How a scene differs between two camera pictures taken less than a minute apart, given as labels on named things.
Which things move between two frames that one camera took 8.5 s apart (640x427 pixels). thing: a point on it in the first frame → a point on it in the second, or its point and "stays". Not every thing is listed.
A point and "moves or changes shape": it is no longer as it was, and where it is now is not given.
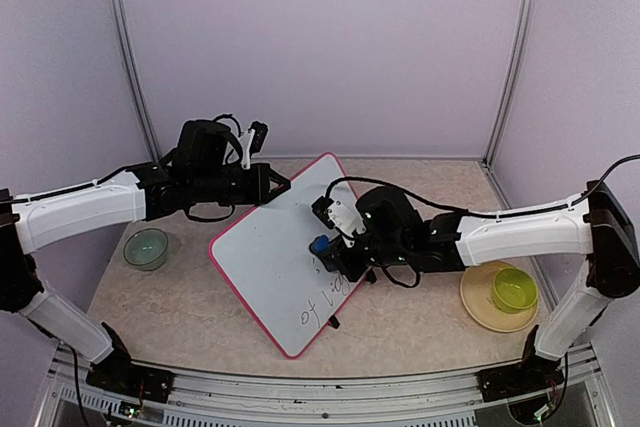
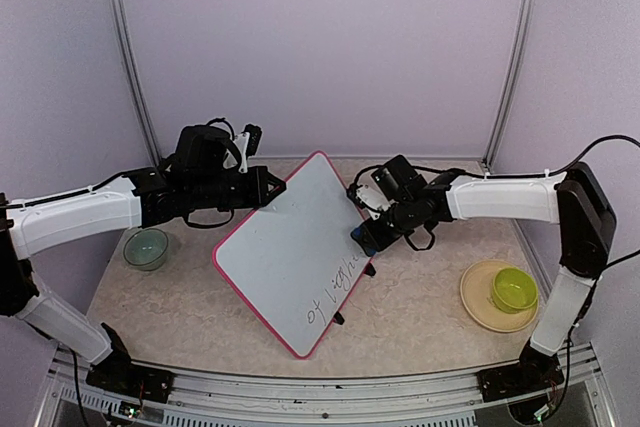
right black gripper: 340,260 → 380,241
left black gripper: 260,193 stays
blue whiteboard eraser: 320,244 moves or changes shape
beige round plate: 478,300 stays
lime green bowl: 514,290 stays
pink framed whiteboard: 266,254 stays
